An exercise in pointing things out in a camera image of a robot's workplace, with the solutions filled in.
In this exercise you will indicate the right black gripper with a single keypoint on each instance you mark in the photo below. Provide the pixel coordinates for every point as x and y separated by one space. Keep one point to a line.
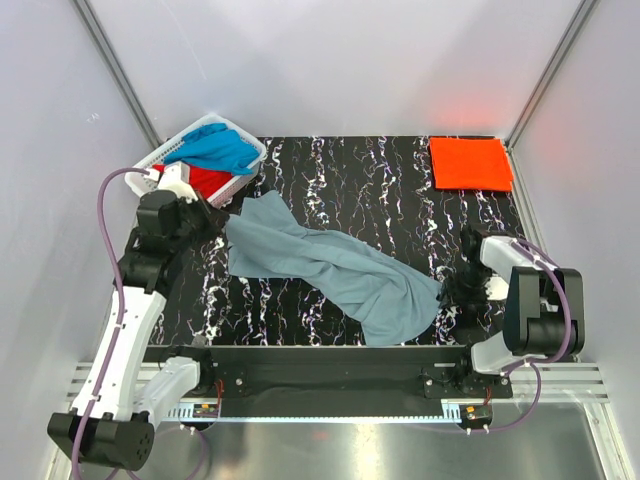
452 296

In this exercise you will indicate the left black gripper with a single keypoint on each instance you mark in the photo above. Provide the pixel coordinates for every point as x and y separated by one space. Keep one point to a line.
216 219

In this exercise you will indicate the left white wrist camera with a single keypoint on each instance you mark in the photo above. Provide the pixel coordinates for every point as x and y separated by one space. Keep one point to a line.
175 178

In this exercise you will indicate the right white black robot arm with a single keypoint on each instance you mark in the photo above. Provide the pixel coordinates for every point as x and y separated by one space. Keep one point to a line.
543 318

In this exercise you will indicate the grey blue t shirt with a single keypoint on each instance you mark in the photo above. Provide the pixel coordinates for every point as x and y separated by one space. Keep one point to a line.
392 301

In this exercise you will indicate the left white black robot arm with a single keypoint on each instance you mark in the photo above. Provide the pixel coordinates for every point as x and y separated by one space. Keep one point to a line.
112 422

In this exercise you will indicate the folded orange t shirt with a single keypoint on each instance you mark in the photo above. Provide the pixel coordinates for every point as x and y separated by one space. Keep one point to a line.
470 164

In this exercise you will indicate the black marble pattern mat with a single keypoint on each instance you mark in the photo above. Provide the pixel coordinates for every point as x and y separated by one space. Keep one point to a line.
377 189

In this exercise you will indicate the aluminium frame rail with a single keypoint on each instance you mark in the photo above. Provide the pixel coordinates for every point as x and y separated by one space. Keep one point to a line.
425 402

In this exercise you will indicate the red t shirt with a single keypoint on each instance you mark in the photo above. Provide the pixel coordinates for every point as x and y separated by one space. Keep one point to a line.
205 182

